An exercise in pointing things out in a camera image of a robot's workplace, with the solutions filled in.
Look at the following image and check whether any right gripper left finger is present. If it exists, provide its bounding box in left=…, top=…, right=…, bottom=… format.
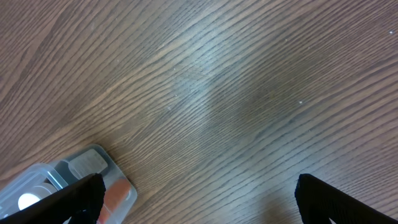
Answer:
left=1, top=174, right=106, bottom=224

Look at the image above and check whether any black bottle white cap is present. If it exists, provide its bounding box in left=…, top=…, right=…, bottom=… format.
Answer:
left=53, top=147, right=110, bottom=185

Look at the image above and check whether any clear plastic container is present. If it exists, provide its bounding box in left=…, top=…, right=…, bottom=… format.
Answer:
left=1, top=144, right=137, bottom=223

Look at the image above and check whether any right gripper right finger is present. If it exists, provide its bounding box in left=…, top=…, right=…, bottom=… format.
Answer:
left=295, top=174, right=397, bottom=224

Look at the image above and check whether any orange bottle white cap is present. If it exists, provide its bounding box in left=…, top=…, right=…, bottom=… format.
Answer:
left=97, top=179, right=131, bottom=224

